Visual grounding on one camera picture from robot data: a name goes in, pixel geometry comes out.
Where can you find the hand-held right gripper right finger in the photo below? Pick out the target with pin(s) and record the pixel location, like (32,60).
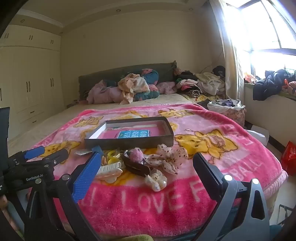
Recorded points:
(205,173)

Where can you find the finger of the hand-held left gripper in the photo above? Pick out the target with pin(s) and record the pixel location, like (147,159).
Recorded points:
(56,156)
(34,152)

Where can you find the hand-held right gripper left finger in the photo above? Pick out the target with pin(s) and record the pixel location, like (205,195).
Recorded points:
(86,176)

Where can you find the plain white hair claw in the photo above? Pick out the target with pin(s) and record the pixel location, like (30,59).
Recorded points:
(108,171)

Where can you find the yellow rings packet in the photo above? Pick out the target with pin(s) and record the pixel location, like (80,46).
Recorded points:
(113,157)

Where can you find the pearl white hair claw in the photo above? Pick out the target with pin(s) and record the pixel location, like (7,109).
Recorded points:
(157,180)

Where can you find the brown hair clip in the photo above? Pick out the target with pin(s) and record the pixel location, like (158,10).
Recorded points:
(136,169)

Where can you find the pink fuzzy pompom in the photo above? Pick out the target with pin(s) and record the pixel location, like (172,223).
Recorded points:
(136,155)

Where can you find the brown shallow box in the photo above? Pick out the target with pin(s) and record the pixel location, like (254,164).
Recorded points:
(129,142)

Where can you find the pink printed blanket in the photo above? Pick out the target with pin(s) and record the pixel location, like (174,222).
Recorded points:
(161,204)

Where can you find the teal card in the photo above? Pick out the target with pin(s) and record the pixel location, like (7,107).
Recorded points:
(133,134)

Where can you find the floral laundry basket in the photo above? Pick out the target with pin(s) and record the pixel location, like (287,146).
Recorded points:
(233,115)

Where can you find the white box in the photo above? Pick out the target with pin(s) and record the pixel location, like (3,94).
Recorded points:
(259,135)

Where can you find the pink floral quilt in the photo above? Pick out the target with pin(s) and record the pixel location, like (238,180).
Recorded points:
(101,93)

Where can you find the cream wardrobe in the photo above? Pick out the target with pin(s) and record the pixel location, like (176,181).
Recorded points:
(27,69)

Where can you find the red bag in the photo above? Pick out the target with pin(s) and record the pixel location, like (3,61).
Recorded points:
(289,160)

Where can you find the pile of clothes on bed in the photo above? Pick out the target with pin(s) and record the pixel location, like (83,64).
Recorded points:
(101,76)

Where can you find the pink pillow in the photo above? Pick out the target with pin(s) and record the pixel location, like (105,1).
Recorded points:
(166,87)

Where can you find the cream orange patterned cloth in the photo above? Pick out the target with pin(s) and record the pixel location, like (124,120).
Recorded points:
(131,85)

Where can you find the dark jacket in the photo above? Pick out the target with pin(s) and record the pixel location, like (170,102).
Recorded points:
(268,85)

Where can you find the cream curtain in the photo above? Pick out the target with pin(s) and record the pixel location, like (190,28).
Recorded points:
(229,58)

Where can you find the window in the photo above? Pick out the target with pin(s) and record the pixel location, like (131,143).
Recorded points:
(266,27)

